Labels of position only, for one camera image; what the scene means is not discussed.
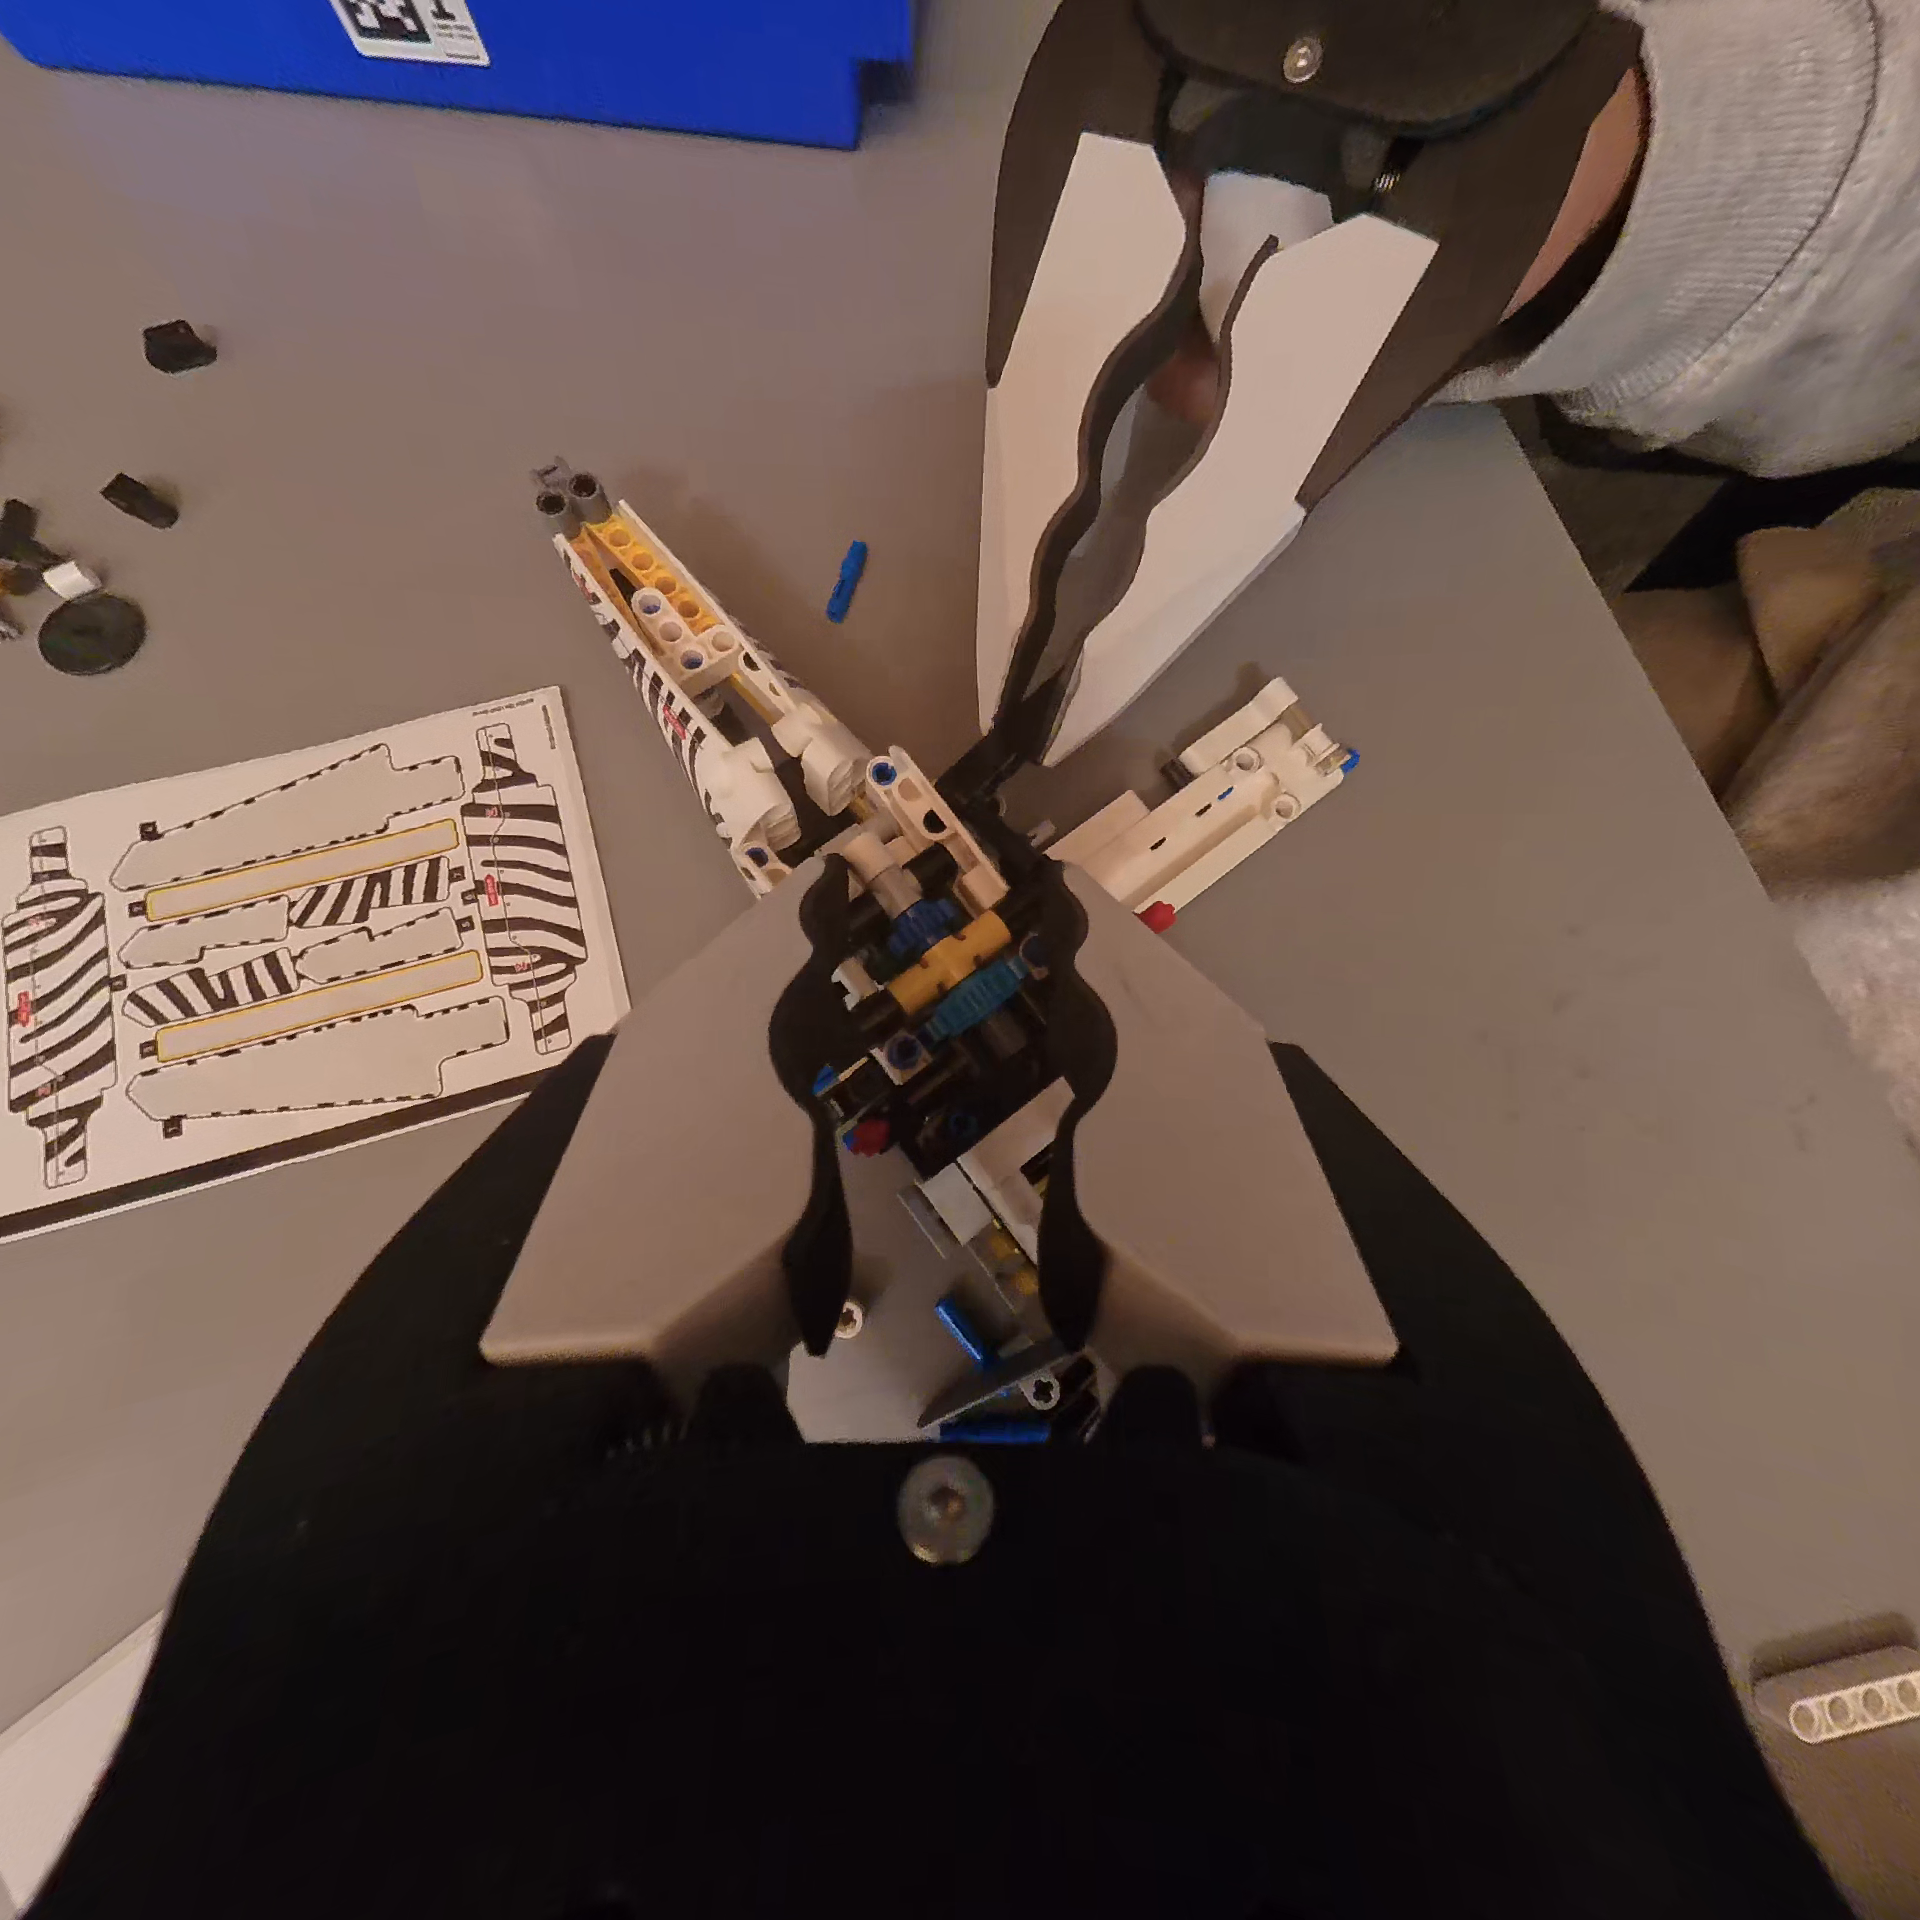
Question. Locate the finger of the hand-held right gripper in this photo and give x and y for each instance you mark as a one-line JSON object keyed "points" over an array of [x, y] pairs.
{"points": [[1289, 390], [1066, 347]]}

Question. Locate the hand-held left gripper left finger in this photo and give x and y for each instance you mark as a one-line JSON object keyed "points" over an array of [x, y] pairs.
{"points": [[644, 1200]]}

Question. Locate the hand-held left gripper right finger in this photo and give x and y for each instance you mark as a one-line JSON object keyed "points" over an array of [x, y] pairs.
{"points": [[1244, 1200]]}

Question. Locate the white lego skid assembly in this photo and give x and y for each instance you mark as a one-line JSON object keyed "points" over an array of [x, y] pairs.
{"points": [[1214, 809]]}

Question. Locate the long black lego beam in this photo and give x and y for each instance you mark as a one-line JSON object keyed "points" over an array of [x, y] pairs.
{"points": [[989, 757]]}

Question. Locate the zebra striped lego helicopter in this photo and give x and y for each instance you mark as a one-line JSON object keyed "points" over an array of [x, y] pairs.
{"points": [[720, 705]]}

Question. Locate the blue lego pin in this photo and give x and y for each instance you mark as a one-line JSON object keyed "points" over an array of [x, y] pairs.
{"points": [[849, 582]]}

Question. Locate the short white lego beam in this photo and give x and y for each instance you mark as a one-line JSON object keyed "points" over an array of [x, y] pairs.
{"points": [[1851, 1710]]}

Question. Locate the small grey black lego assembly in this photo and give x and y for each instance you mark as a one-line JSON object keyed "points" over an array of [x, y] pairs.
{"points": [[44, 564]]}

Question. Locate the person's right hand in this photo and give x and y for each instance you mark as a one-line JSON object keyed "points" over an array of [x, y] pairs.
{"points": [[1188, 368]]}

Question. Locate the zebra sticker sheet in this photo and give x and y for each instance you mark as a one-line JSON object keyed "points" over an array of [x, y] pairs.
{"points": [[300, 961]]}

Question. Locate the blue plastic bin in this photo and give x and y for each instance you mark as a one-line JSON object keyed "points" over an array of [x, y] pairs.
{"points": [[598, 60]]}

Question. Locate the small black knob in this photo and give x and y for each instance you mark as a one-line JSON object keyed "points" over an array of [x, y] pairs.
{"points": [[176, 349], [140, 499]]}

